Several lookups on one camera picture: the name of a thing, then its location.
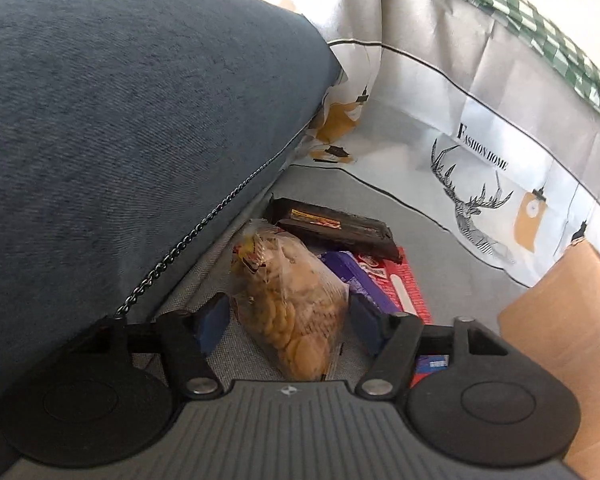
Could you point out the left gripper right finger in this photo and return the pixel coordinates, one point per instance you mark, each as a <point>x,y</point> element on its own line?
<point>464,390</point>

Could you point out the clear bag of biscuits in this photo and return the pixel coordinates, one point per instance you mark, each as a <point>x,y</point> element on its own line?
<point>287,300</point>

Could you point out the open cardboard box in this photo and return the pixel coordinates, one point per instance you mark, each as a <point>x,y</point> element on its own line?
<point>557,323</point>

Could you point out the blue sofa cushion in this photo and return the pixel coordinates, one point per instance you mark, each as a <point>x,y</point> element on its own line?
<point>127,127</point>

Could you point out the red snack packet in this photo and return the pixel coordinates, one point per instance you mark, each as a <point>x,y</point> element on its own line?
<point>397,281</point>

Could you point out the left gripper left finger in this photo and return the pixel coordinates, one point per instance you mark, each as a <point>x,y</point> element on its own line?
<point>115,389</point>

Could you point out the purple snack packet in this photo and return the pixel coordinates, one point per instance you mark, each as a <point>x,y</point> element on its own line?
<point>344,265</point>

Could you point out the black snack bar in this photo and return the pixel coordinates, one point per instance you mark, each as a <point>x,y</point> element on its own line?
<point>333,229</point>

